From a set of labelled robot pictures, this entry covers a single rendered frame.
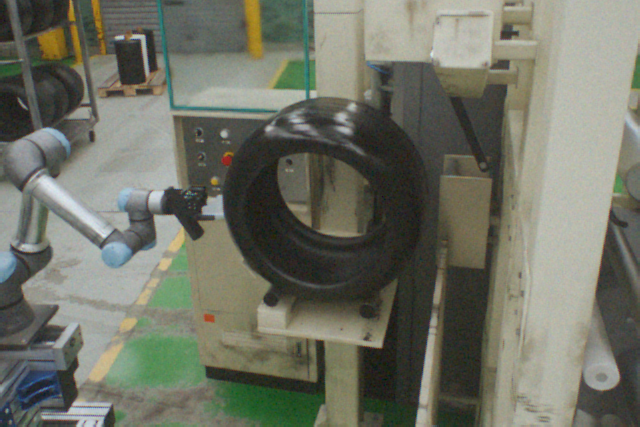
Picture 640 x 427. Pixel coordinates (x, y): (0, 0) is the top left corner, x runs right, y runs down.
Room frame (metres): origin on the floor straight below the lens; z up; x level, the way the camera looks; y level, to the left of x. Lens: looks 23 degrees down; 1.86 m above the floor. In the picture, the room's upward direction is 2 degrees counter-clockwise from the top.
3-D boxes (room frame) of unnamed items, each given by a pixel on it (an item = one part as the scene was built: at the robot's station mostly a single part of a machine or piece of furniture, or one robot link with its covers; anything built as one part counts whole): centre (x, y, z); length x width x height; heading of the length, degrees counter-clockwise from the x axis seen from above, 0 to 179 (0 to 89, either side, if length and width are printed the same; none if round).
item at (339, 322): (1.61, -0.03, 0.80); 0.37 x 0.36 x 0.02; 75
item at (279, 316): (1.64, 0.10, 0.84); 0.36 x 0.09 x 0.06; 165
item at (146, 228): (1.67, 0.56, 1.03); 0.11 x 0.08 x 0.11; 166
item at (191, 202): (1.65, 0.40, 1.14); 0.12 x 0.08 x 0.09; 75
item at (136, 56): (8.35, 2.47, 0.38); 1.20 x 0.80 x 0.76; 4
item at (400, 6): (1.41, -0.28, 1.71); 0.61 x 0.25 x 0.15; 165
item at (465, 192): (1.72, -0.45, 1.05); 0.20 x 0.15 x 0.30; 165
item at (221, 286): (2.34, 0.25, 0.63); 0.56 x 0.41 x 1.27; 75
